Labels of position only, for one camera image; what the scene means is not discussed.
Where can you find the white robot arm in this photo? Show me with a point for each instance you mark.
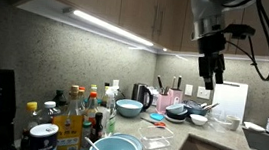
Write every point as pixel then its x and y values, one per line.
pixel 208 31

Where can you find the white mug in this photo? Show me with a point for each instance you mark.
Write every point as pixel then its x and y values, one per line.
pixel 235 122

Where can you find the dark soy sauce bottle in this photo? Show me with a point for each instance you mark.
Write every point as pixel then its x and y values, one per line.
pixel 96 133

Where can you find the green label spray bottle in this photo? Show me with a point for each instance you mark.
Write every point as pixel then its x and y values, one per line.
pixel 110 104

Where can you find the small white bowl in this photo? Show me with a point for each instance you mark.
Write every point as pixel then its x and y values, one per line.
pixel 198 119

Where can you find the stacked dark bowls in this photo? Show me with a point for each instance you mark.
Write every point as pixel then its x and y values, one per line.
pixel 176 113

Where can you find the clear lunch box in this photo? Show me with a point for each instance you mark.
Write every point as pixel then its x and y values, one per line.
pixel 155 137

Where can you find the small blue lid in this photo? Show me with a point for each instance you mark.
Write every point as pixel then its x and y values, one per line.
pixel 157 117

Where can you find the pink utensil holder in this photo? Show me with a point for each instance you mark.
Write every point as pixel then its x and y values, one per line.
pixel 162 102

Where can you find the kitchen sink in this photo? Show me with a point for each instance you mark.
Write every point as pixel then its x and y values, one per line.
pixel 256 140

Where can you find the light blue back bowl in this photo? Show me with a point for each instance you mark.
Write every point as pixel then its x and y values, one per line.
pixel 129 108

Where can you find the orange handled scissors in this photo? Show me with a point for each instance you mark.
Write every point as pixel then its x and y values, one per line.
pixel 157 124

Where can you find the black electric kettle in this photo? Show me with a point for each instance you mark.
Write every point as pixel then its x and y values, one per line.
pixel 142 94

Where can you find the dark blue salt canister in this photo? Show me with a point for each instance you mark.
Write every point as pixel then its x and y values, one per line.
pixel 43 137

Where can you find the dark blue covered pot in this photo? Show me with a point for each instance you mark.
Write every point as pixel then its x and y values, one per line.
pixel 194 108

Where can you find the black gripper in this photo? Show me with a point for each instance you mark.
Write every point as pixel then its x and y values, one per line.
pixel 211 61

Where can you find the white cutting board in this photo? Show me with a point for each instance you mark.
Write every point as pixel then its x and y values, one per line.
pixel 231 99

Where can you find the orange cap sauce bottle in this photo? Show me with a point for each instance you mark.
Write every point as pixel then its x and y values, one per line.
pixel 92 108

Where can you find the yellow cap bottle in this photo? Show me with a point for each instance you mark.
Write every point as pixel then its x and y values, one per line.
pixel 31 121

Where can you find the yellow label oil bottle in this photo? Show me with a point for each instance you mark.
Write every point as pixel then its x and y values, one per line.
pixel 70 122

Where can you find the pink knife block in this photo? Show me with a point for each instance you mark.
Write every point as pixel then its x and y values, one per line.
pixel 174 92

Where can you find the under cabinet light strip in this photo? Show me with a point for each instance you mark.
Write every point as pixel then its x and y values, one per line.
pixel 110 27

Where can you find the white wall outlet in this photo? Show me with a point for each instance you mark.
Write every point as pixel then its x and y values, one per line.
pixel 203 93

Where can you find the white cap clear bottle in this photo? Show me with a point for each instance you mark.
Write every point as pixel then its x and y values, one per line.
pixel 49 111

